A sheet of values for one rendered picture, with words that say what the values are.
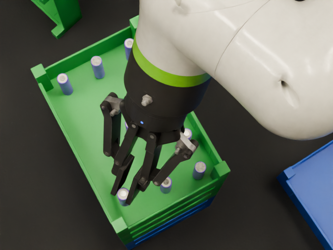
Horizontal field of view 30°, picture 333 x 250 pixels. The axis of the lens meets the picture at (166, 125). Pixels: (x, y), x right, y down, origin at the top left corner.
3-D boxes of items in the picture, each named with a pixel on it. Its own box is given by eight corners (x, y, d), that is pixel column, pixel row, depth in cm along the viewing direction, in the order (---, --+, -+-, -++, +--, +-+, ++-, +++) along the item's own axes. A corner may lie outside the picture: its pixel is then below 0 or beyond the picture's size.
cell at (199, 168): (202, 159, 98) (199, 167, 104) (192, 164, 97) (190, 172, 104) (208, 169, 97) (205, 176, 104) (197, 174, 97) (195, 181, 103)
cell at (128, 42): (124, 55, 109) (122, 40, 103) (133, 50, 109) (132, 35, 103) (129, 63, 108) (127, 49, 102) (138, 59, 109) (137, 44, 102)
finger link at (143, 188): (148, 161, 82) (168, 172, 82) (141, 181, 86) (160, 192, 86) (143, 168, 82) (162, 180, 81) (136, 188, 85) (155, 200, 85)
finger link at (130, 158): (124, 171, 83) (119, 168, 83) (114, 196, 88) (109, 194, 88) (135, 156, 85) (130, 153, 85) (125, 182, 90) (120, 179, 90)
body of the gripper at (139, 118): (208, 86, 72) (188, 132, 79) (146, 50, 73) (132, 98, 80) (180, 128, 68) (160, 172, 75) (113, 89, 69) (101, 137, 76)
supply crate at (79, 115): (38, 84, 108) (29, 68, 100) (141, 32, 110) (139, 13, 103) (119, 238, 101) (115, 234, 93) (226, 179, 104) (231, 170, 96)
